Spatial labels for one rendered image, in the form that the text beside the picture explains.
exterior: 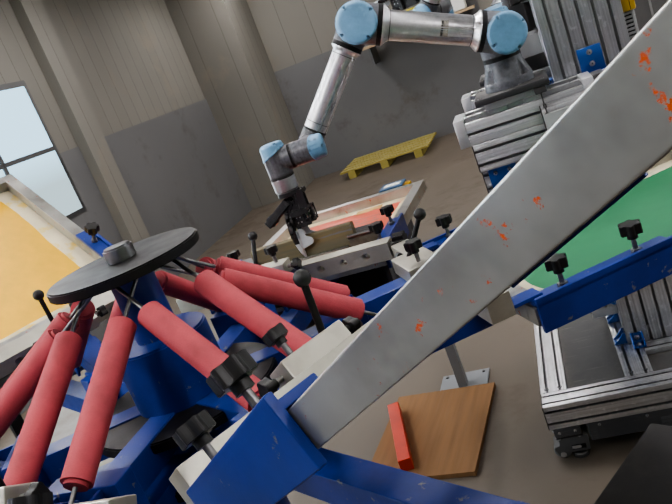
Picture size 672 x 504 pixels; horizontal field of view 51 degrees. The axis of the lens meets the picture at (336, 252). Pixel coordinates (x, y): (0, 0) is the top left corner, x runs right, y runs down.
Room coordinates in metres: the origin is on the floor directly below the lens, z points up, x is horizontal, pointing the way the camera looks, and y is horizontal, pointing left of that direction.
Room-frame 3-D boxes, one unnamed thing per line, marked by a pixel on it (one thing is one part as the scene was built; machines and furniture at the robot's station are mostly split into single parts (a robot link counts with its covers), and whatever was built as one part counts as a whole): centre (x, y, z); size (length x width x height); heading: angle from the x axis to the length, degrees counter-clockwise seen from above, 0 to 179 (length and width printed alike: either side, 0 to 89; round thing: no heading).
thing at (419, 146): (9.24, -1.13, 0.06); 1.24 x 0.88 x 0.11; 71
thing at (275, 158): (2.15, 0.07, 1.31); 0.09 x 0.08 x 0.11; 83
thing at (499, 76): (2.19, -0.69, 1.31); 0.15 x 0.15 x 0.10
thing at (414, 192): (2.36, 0.01, 0.97); 0.79 x 0.58 x 0.04; 158
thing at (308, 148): (2.15, -0.03, 1.31); 0.11 x 0.11 x 0.08; 83
